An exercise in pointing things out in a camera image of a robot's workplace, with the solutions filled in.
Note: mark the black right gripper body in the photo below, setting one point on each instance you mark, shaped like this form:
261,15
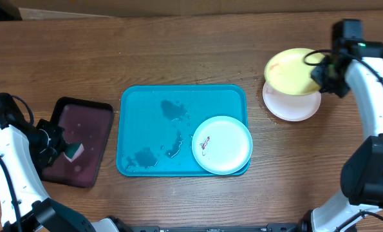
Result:
328,78

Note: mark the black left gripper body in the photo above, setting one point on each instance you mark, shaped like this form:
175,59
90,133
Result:
46,142

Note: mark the green pink sponge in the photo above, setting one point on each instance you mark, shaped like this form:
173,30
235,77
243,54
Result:
73,151

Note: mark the yellow plate with stain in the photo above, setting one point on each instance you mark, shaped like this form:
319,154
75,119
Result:
287,73

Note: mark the white plate with stain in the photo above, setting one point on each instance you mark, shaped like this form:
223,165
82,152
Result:
293,108

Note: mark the light blue plate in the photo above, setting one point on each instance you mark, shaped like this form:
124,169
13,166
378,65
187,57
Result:
222,145

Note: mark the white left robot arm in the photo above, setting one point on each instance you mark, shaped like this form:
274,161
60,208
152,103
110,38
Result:
25,150

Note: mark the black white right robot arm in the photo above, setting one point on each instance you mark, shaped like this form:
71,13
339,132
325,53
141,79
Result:
353,65

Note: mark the black water tray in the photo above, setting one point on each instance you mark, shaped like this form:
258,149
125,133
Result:
88,124

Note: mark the blue plastic tray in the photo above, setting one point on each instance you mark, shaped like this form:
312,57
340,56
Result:
157,124

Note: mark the brown cardboard back wall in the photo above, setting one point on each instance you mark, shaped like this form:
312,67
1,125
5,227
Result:
40,9

